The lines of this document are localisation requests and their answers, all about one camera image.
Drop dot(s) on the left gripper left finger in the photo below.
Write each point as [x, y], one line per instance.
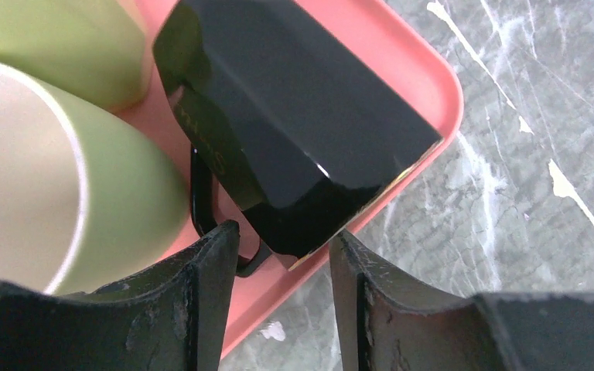
[170, 316]

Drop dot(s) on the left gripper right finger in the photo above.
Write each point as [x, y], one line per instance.
[389, 320]

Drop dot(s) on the black mug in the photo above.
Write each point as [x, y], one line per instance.
[300, 133]

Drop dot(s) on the green mug front middle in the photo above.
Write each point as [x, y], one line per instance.
[85, 198]

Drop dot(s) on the green mug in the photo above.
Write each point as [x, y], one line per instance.
[85, 198]
[96, 50]

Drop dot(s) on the green mug back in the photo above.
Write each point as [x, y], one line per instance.
[96, 50]

